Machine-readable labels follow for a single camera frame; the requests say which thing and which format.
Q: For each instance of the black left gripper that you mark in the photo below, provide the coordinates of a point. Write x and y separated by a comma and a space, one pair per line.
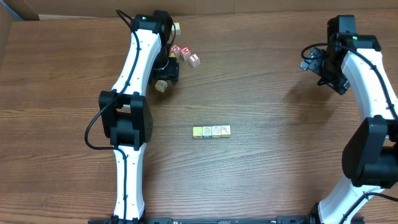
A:
169, 73

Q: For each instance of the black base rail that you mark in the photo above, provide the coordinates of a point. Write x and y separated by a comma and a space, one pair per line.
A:
298, 219

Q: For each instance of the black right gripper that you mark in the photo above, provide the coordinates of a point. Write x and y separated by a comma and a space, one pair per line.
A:
313, 62

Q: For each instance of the wooden block letter E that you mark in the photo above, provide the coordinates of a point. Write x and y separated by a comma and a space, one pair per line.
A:
207, 132

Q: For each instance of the red block letter I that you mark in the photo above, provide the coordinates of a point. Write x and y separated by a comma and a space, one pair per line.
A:
194, 60

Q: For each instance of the blue-topped wooden letter block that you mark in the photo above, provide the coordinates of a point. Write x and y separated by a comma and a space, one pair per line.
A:
216, 131

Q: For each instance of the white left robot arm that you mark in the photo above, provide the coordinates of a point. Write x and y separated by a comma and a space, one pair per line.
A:
124, 110

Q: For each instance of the red block letter M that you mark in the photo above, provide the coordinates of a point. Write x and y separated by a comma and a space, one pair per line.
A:
185, 53

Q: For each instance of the yellow-topped wooden block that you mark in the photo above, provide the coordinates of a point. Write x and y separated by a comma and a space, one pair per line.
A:
197, 132

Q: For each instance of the green-sided wooden picture block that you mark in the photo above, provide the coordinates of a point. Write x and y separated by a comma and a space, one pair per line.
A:
225, 131

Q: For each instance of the plain wooden picture block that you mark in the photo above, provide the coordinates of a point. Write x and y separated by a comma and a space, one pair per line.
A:
161, 86

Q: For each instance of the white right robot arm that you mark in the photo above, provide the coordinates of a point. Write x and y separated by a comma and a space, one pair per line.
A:
346, 61

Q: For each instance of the far yellow wooden block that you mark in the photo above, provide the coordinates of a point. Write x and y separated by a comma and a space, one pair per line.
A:
176, 28

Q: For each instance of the red block letter C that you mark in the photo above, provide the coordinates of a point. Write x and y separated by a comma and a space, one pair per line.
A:
175, 49

